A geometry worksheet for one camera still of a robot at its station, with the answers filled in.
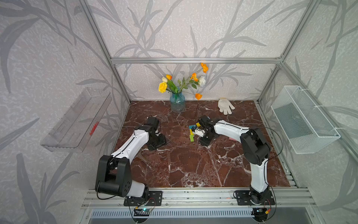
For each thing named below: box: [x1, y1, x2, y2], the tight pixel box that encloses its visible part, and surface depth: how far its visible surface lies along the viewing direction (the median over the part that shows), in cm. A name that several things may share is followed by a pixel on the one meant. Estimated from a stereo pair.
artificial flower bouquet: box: [158, 62, 209, 100], surface depth 98 cm
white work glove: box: [218, 97, 235, 116], surface depth 118 cm
